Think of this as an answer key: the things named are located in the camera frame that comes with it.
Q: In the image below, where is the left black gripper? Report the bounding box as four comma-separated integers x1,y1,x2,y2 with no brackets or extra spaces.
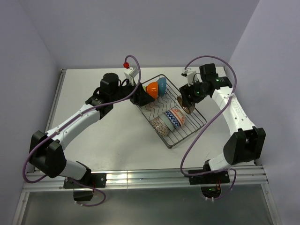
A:
111,77,155,107

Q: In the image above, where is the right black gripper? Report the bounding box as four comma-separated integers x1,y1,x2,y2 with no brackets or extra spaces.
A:
179,78,209,108

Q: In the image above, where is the olive patterned bowl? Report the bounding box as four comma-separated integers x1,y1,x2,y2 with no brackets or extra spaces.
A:
177,95,195,114

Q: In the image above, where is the orange bowl white inside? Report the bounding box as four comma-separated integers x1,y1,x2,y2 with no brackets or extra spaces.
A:
146,82,158,99

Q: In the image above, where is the orange floral bowl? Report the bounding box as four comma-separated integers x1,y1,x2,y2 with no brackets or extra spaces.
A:
170,108,185,126

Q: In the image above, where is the orange patterned bowl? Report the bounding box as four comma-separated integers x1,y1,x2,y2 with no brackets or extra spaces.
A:
164,110,181,128

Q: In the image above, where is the blue ceramic bowl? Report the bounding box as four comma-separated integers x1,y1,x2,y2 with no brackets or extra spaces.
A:
157,77,167,97

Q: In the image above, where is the brown patterned bowl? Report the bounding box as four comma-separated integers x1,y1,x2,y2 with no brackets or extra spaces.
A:
150,117,169,136

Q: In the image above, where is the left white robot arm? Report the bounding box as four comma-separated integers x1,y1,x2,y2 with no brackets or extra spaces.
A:
27,73,155,187

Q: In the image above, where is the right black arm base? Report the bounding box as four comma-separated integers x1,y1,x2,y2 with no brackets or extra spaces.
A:
188,172,230,199

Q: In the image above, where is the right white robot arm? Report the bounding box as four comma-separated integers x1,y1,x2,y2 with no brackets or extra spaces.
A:
180,63,266,183

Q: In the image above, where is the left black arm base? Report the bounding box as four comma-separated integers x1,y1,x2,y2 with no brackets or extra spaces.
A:
63,172,106,202

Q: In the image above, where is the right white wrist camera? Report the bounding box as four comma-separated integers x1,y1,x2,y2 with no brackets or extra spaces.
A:
181,67,199,87

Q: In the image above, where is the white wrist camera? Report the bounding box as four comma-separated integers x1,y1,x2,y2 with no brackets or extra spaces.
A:
123,62,139,86
181,67,199,87

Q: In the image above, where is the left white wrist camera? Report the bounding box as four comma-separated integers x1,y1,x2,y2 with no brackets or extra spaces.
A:
123,62,139,86

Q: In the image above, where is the grey wire dish rack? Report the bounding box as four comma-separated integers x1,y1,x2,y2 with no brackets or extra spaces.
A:
138,79,207,149

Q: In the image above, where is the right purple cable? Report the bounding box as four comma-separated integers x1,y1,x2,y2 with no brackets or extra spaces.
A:
180,55,239,200

